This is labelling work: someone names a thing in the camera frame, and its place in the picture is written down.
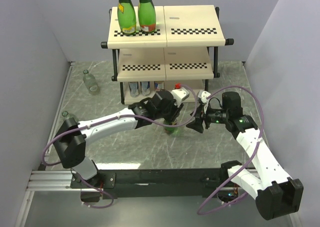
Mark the clear glass bottle rear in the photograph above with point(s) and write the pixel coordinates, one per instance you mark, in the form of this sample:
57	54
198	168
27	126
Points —
90	82

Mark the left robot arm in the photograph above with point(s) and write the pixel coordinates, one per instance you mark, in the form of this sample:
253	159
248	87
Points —
73	137

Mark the green Perrier bottle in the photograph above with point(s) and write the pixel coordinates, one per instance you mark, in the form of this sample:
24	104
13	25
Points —
126	16

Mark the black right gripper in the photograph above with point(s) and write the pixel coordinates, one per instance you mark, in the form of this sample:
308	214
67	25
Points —
197	124

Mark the silver energy drink can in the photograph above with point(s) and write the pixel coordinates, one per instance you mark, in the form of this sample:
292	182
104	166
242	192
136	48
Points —
145	88

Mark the aluminium frame rail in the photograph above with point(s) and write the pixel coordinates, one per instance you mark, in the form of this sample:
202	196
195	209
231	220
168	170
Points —
56	181

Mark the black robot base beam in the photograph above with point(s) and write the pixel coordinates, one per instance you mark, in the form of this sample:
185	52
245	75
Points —
133	183

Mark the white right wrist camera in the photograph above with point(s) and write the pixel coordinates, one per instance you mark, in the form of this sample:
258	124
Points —
203	99

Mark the clear glass bottle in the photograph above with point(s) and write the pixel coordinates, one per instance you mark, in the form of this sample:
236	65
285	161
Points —
67	115
90	82

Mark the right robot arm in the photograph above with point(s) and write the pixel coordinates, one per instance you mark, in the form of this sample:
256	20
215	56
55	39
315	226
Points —
274	191

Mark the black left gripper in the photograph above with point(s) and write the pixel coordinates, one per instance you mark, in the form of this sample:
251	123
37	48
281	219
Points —
176	112

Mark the blue energy drink can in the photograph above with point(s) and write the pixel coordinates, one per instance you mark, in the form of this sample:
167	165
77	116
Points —
159	85

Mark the beige three-tier shelf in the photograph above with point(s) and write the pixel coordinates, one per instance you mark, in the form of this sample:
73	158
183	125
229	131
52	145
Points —
182	49

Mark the clear glass bottle front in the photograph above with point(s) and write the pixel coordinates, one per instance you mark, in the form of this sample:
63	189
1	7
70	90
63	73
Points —
67	115

